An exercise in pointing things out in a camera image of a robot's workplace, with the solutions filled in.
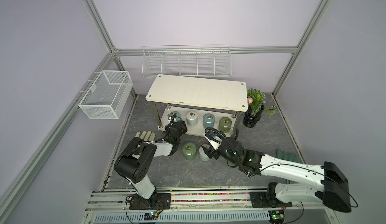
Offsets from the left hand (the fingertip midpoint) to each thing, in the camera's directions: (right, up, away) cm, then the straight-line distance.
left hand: (179, 123), depth 95 cm
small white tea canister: (+9, +3, -4) cm, 10 cm away
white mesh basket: (-39, +15, -12) cm, 44 cm away
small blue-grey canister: (+1, +4, -12) cm, 13 cm away
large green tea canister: (+8, -14, -12) cm, 20 cm away
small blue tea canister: (+19, +2, -5) cm, 20 cm away
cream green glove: (-21, -9, +2) cm, 23 cm away
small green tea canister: (+28, 0, -8) cm, 29 cm away
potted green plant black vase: (+43, +9, -14) cm, 46 cm away
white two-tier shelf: (+14, +12, -25) cm, 31 cm away
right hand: (+18, -6, -20) cm, 27 cm away
